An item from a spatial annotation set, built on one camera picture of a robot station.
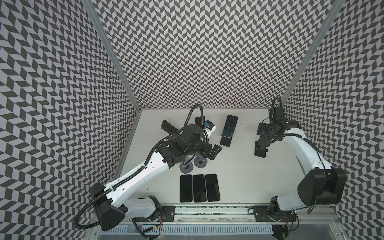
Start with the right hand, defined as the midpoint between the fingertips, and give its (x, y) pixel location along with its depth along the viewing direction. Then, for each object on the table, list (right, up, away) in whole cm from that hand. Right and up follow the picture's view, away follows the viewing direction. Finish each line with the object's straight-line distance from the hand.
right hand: (266, 134), depth 84 cm
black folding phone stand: (0, -8, +7) cm, 10 cm away
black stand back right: (-21, -6, +15) cm, 26 cm away
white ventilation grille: (-41, -43, -15) cm, 62 cm away
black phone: (-39, +8, +12) cm, 41 cm away
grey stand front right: (-38, -16, +2) cm, 41 cm away
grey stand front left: (-45, -18, -1) cm, 48 cm away
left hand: (-32, -4, -15) cm, 35 cm away
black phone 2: (-19, +4, +9) cm, 22 cm away
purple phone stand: (-38, -28, -4) cm, 48 cm away
